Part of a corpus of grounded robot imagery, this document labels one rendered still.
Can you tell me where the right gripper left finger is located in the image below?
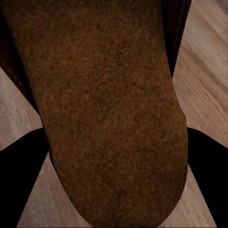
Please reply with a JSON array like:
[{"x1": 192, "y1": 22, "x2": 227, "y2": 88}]
[{"x1": 0, "y1": 128, "x2": 48, "y2": 228}]

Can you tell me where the sandal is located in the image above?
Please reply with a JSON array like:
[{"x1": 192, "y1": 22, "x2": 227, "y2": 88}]
[{"x1": 0, "y1": 0, "x2": 191, "y2": 228}]

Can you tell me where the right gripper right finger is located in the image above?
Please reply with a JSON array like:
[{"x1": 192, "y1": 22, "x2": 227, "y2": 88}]
[{"x1": 187, "y1": 127, "x2": 228, "y2": 228}]

